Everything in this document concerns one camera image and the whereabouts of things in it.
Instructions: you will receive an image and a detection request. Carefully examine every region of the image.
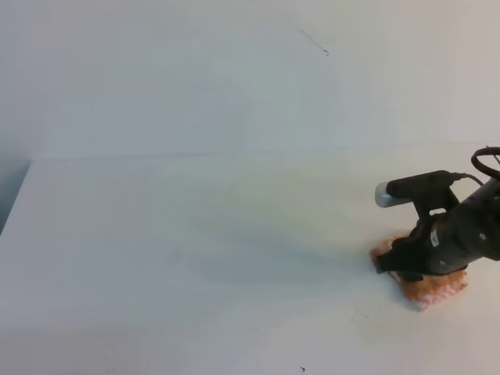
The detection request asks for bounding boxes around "black camera cable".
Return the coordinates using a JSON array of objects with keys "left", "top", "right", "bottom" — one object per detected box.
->
[{"left": 452, "top": 146, "right": 500, "bottom": 187}]

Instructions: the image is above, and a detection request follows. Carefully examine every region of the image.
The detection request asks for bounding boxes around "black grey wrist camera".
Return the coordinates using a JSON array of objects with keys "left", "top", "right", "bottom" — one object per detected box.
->
[{"left": 374, "top": 170, "right": 461, "bottom": 221}]

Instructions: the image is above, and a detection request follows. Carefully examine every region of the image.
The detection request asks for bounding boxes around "pink white checkered rag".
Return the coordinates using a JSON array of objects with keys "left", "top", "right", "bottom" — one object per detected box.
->
[{"left": 369, "top": 232, "right": 468, "bottom": 312}]

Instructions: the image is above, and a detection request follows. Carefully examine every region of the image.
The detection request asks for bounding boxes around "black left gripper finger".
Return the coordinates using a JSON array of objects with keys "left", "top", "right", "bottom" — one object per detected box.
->
[{"left": 374, "top": 249, "right": 396, "bottom": 274}]

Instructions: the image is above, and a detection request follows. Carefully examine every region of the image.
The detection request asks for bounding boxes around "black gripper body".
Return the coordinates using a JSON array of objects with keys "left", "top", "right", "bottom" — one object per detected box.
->
[{"left": 391, "top": 183, "right": 499, "bottom": 280}]

